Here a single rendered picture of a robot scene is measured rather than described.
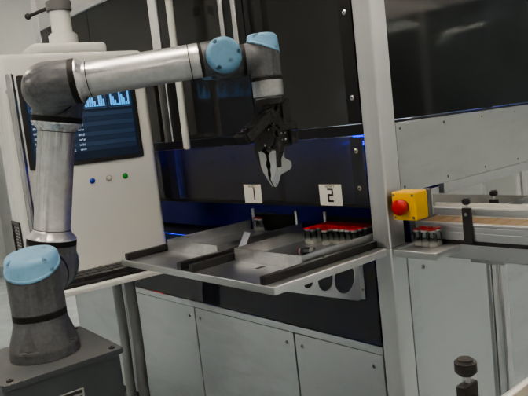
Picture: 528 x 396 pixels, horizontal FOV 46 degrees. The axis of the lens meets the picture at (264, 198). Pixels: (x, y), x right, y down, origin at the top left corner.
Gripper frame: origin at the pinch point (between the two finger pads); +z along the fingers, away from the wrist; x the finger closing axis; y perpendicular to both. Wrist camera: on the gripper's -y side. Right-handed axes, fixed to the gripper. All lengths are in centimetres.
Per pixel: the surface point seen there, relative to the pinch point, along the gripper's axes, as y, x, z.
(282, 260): 1.4, 1.0, 19.9
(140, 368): 9, 98, 73
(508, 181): 487, 199, 70
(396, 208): 23.9, -18.0, 10.2
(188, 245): 1.4, 42.5, 19.1
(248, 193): 27, 43, 8
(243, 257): 1.3, 16.2, 20.4
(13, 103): -27, 86, -29
